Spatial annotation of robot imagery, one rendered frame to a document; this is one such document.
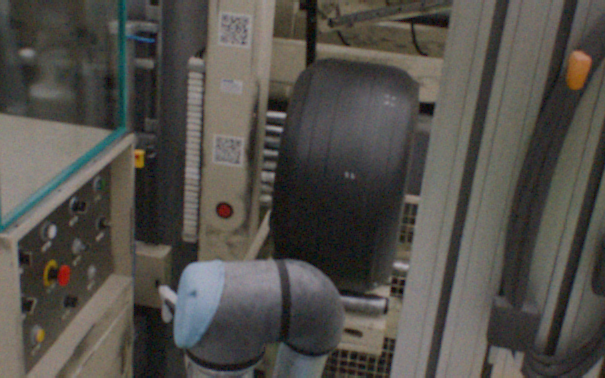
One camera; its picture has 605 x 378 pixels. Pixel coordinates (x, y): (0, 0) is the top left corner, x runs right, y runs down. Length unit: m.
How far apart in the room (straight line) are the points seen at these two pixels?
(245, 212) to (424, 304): 1.29
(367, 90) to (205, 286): 0.82
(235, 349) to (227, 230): 0.91
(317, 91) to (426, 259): 1.12
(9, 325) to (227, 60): 0.76
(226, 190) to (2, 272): 0.69
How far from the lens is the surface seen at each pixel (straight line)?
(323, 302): 1.08
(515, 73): 0.59
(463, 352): 0.68
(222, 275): 1.05
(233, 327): 1.05
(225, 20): 1.79
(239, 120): 1.84
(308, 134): 1.67
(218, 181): 1.91
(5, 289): 1.42
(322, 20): 2.16
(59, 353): 1.71
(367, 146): 1.66
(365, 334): 1.91
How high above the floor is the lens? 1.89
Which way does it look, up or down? 24 degrees down
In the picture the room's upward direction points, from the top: 6 degrees clockwise
